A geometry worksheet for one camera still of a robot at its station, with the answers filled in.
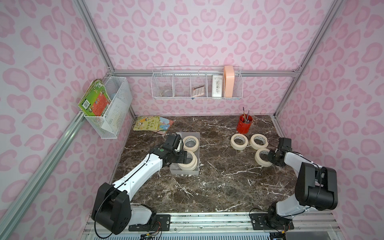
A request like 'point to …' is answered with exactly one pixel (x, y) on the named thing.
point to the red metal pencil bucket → (244, 124)
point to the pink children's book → (165, 123)
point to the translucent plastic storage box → (175, 169)
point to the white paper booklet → (113, 117)
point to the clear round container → (166, 93)
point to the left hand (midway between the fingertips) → (181, 153)
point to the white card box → (217, 85)
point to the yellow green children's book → (147, 123)
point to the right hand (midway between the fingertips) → (271, 156)
